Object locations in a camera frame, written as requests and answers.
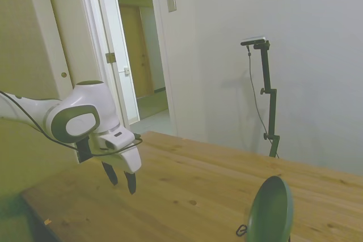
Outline brown wooden hallway door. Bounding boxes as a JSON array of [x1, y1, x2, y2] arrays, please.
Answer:
[[119, 5, 154, 99]]

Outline white door frame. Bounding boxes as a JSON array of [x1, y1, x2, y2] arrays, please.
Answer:
[[76, 0, 179, 137]]

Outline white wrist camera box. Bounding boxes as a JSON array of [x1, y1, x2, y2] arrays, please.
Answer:
[[100, 130, 136, 151]]

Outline dark green plate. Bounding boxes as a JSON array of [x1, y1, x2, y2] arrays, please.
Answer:
[[246, 176, 295, 242]]

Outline grey exterior camera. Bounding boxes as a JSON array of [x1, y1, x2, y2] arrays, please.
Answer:
[[240, 36, 268, 46]]

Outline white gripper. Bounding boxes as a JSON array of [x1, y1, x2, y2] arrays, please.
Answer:
[[91, 135, 142, 196]]

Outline cream door panel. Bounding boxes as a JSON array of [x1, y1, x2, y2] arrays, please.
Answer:
[[0, 0, 97, 104]]

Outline grey camera cable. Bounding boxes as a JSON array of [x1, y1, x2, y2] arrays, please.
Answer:
[[246, 45, 280, 159]]

